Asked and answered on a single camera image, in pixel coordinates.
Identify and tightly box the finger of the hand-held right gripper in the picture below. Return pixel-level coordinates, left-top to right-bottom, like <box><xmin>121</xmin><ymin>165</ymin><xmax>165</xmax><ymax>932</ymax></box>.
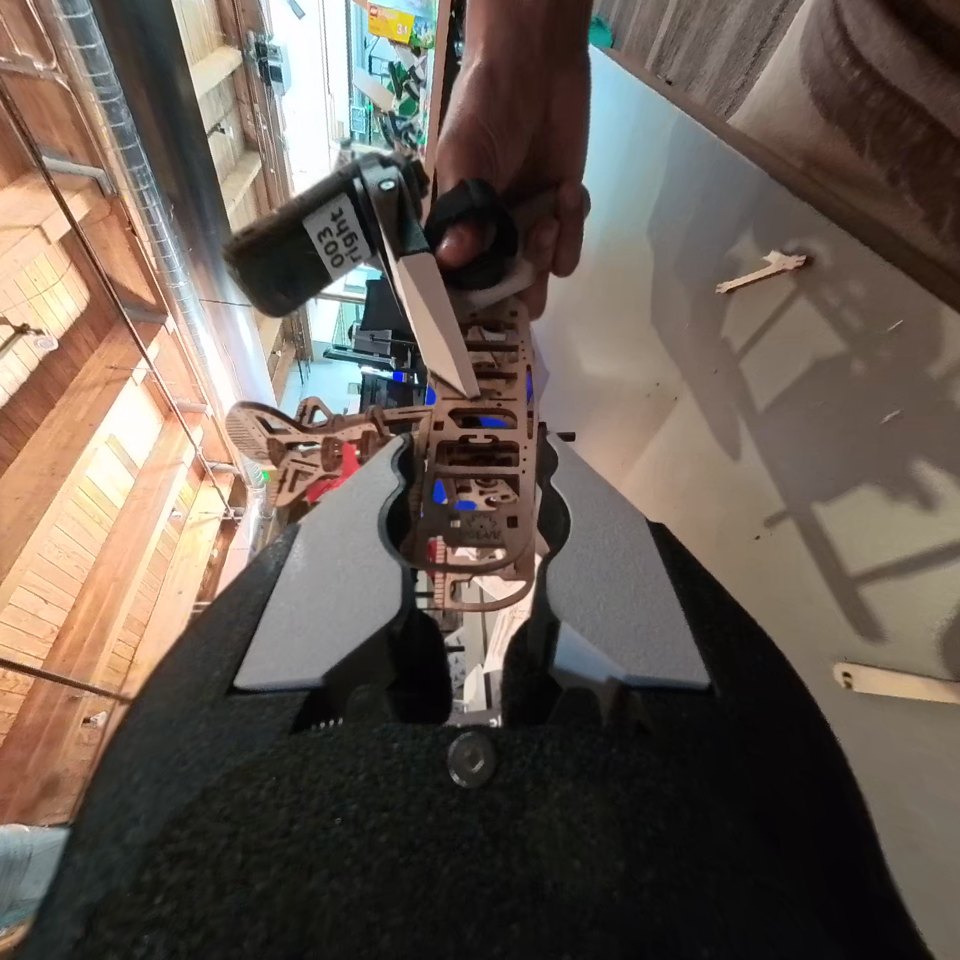
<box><xmin>378</xmin><ymin>216</ymin><xmax>483</xmax><ymax>399</ymax></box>

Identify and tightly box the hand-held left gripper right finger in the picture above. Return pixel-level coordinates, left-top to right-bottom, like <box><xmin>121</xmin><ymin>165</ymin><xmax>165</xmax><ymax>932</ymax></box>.
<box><xmin>534</xmin><ymin>435</ymin><xmax>711</xmax><ymax>691</ymax></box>

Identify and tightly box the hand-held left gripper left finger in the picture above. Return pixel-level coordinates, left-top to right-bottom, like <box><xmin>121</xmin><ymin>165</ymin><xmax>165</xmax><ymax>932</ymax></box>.
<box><xmin>234</xmin><ymin>433</ymin><xmax>415</xmax><ymax>691</ymax></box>

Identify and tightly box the wooden model airplane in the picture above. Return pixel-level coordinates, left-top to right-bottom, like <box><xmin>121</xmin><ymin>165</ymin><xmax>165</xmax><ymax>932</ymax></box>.
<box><xmin>225</xmin><ymin>296</ymin><xmax>543</xmax><ymax>612</ymax></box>

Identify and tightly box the person's right forearm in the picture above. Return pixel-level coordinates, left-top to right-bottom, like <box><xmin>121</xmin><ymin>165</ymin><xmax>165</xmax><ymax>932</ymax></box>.
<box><xmin>453</xmin><ymin>0</ymin><xmax>597</xmax><ymax>65</ymax></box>

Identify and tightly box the grey desk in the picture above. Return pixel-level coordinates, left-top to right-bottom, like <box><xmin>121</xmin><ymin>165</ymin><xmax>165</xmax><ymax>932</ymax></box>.
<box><xmin>525</xmin><ymin>43</ymin><xmax>960</xmax><ymax>960</ymax></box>

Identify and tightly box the person's right hand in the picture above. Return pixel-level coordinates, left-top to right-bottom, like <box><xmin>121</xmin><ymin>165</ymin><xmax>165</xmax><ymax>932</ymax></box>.
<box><xmin>433</xmin><ymin>45</ymin><xmax>594</xmax><ymax>320</ymax></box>

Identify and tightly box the yellow toy box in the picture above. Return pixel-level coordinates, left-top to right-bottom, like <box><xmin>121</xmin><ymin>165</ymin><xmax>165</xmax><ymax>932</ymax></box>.
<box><xmin>367</xmin><ymin>0</ymin><xmax>438</xmax><ymax>48</ymax></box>

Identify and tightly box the wooden strip with holes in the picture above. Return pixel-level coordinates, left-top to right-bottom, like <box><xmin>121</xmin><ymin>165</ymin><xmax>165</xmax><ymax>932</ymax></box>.
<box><xmin>831</xmin><ymin>660</ymin><xmax>960</xmax><ymax>707</ymax></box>

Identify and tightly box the forked wooden strip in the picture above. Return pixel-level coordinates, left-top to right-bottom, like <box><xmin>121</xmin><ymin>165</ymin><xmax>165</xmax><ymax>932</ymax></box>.
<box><xmin>714</xmin><ymin>250</ymin><xmax>809</xmax><ymax>296</ymax></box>

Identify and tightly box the large silver ventilation duct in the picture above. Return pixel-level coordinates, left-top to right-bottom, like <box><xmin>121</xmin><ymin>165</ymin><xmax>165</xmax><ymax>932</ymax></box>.
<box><xmin>56</xmin><ymin>0</ymin><xmax>252</xmax><ymax>421</ymax></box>

